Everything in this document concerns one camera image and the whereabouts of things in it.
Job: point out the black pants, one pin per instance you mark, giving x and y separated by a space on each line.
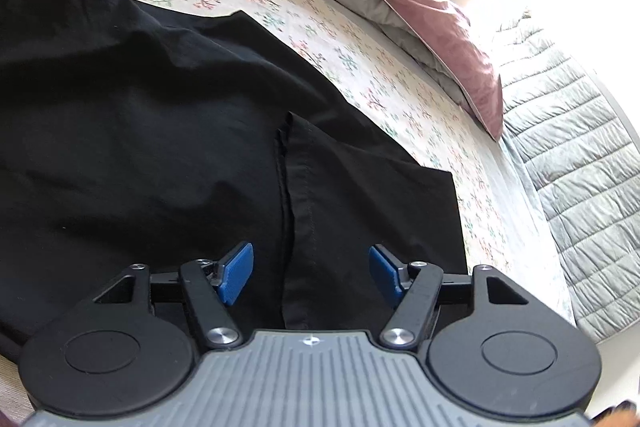
165 157

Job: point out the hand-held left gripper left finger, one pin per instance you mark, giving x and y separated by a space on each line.
235 274

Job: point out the grey quilted headboard cover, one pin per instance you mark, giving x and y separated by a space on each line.
575 177

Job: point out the floral bed sheet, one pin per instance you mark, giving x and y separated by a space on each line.
320 22

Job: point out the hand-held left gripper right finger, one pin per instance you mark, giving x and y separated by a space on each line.
382 272

